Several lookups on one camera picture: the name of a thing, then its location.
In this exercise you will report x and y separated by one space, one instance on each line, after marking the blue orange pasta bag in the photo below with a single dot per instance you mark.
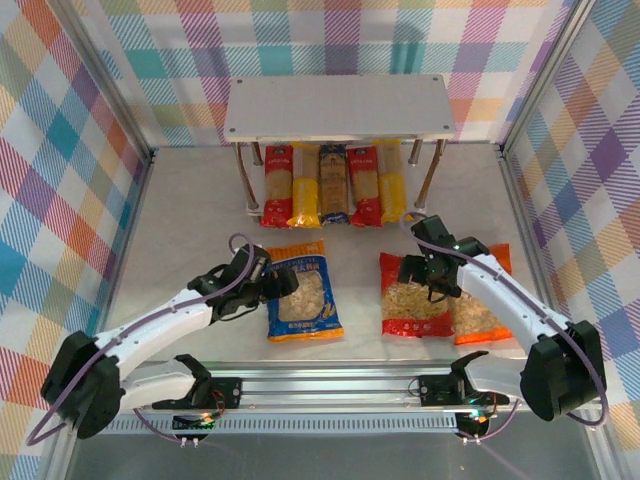
310 320

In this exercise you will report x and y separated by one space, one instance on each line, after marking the red short pasta bag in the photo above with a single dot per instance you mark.
410 315

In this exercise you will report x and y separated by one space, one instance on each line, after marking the orange short pasta bag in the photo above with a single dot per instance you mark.
480 320

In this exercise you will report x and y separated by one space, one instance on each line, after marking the red spaghetti bag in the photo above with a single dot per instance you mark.
365 190
276 200

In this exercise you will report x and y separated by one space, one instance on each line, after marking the yellow spaghetti bag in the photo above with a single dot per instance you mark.
392 195
305 200

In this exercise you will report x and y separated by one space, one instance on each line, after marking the brown blue spaghetti bag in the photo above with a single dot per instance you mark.
334 190

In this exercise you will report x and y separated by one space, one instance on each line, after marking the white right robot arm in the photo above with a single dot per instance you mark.
505 300

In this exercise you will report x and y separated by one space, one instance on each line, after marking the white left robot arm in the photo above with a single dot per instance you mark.
150 325

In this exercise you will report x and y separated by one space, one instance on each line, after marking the white two-tier metal shelf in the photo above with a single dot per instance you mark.
340 107

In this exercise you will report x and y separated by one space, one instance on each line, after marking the small circuit board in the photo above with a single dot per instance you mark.
475 422
192 424

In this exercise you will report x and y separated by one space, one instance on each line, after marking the aluminium floor rail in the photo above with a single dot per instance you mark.
134 225
529 225

